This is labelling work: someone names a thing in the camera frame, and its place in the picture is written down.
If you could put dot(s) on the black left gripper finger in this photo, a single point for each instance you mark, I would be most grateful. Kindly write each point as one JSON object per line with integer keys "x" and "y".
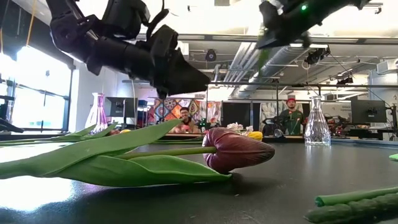
{"x": 186, "y": 77}

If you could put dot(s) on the purple tulip with green leaves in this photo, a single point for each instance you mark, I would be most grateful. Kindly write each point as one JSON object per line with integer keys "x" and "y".
{"x": 236, "y": 149}

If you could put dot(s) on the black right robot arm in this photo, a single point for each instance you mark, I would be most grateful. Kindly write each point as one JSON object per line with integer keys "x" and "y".
{"x": 335, "y": 9}

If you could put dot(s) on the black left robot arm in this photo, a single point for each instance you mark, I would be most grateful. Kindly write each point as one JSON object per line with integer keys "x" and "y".
{"x": 109, "y": 53}

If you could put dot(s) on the purple glass vase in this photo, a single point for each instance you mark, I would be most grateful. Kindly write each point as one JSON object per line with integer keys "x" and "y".
{"x": 99, "y": 115}

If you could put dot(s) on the clear glass vase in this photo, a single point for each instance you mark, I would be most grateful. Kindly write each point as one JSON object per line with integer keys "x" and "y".
{"x": 317, "y": 130}

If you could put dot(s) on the colourful patterned tapestry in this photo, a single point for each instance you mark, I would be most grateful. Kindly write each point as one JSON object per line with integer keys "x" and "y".
{"x": 169, "y": 109}

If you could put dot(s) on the person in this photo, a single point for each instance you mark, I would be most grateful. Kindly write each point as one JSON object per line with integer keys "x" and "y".
{"x": 292, "y": 119}
{"x": 185, "y": 116}

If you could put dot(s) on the long ceiling light bar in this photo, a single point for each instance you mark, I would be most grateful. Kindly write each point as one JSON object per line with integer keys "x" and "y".
{"x": 217, "y": 37}

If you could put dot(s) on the black computer monitor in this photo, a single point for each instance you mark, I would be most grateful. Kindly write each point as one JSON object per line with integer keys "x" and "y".
{"x": 119, "y": 107}
{"x": 368, "y": 110}

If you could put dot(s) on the black partition panel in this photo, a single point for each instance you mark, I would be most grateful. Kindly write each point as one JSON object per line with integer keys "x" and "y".
{"x": 239, "y": 118}

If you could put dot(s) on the black equipment stand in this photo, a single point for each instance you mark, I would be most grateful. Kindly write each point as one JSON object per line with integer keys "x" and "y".
{"x": 6, "y": 118}

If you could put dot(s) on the green leaf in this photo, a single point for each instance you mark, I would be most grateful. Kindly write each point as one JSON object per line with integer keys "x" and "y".
{"x": 394, "y": 157}

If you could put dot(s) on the black ceiling camera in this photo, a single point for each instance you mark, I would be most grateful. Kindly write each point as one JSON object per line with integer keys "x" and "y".
{"x": 211, "y": 55}

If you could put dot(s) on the silver ventilation duct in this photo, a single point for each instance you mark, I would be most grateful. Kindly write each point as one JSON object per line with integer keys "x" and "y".
{"x": 267, "y": 71}

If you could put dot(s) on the black overhead frame rail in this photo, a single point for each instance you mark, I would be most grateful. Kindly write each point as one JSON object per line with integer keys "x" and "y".
{"x": 295, "y": 84}

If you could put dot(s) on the white wall air unit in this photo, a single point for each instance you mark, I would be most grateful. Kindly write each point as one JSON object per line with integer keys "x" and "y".
{"x": 387, "y": 66}

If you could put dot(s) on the window with black frame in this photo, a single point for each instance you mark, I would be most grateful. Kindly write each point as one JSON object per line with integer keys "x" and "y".
{"x": 37, "y": 93}

